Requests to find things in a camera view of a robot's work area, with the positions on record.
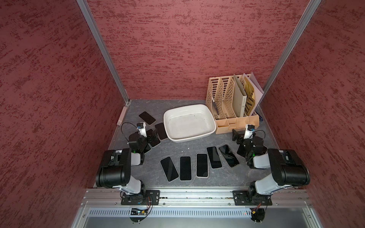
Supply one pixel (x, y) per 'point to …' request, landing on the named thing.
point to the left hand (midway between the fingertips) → (150, 131)
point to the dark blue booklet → (215, 107)
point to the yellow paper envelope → (250, 98)
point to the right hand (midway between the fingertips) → (239, 130)
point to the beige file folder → (239, 99)
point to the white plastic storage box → (189, 123)
